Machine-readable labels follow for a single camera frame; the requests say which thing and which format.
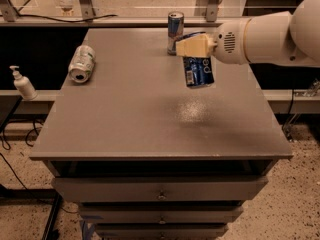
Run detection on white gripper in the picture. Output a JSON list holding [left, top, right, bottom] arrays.
[[176, 19, 250, 65]]

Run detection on middle grey drawer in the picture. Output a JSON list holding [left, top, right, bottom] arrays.
[[80, 205, 243, 224]]

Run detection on grey drawer cabinet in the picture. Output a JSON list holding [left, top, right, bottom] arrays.
[[29, 27, 294, 240]]

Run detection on grey metal rail frame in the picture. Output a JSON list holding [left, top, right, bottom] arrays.
[[0, 0, 254, 28]]

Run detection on blue pepsi can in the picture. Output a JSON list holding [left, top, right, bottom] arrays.
[[182, 31, 216, 89]]

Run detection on bottom grey drawer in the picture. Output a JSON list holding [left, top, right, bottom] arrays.
[[96, 224, 228, 240]]

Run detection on blue silver red bull can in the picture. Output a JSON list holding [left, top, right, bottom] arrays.
[[167, 11, 184, 55]]

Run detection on white pump dispenser bottle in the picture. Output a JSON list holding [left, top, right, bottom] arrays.
[[10, 65, 37, 100]]

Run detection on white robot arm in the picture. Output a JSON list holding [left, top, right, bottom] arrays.
[[176, 0, 320, 67]]

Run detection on grey drawer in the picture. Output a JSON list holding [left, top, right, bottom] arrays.
[[96, 224, 228, 240], [80, 205, 243, 224], [52, 176, 268, 203]]

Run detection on black cable on rail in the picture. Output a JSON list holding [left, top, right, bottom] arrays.
[[0, 0, 118, 23]]

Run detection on black floor cables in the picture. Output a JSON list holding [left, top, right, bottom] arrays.
[[0, 118, 44, 192]]

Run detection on green white soda can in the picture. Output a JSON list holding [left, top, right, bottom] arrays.
[[68, 45, 95, 83]]

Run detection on top grey drawer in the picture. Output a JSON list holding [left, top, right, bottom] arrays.
[[52, 176, 268, 203]]

